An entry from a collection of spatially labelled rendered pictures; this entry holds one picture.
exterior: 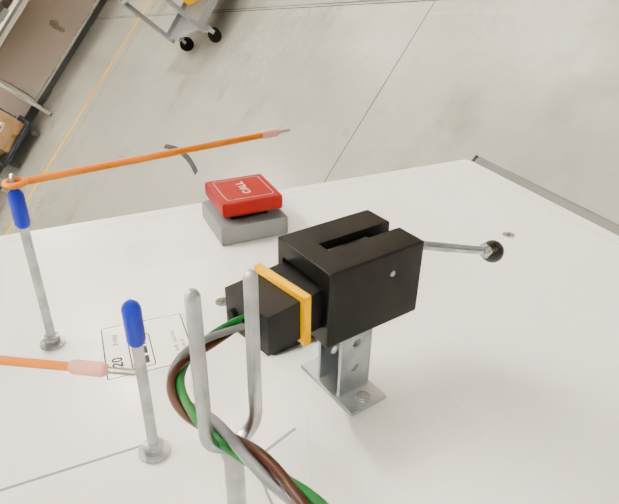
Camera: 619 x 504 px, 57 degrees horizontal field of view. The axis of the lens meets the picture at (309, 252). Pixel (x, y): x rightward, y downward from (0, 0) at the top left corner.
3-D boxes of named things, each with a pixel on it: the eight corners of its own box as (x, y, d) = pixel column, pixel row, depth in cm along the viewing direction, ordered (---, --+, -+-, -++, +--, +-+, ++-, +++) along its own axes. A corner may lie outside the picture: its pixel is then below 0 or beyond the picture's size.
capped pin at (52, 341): (72, 341, 34) (32, 172, 29) (50, 354, 33) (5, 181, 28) (56, 332, 35) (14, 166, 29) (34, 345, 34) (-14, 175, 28)
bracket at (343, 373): (386, 398, 30) (395, 322, 28) (351, 417, 29) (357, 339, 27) (334, 352, 34) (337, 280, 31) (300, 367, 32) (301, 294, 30)
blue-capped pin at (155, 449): (175, 455, 27) (154, 304, 23) (145, 469, 26) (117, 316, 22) (163, 434, 28) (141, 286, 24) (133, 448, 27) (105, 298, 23)
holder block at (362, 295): (416, 310, 29) (425, 240, 27) (326, 349, 26) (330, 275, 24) (362, 273, 32) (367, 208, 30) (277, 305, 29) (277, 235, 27)
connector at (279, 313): (345, 313, 27) (346, 277, 26) (263, 358, 24) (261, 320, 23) (303, 287, 29) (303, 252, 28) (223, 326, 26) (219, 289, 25)
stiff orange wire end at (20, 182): (295, 136, 37) (295, 128, 37) (5, 195, 28) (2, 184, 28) (284, 131, 38) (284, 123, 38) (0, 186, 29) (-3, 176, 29)
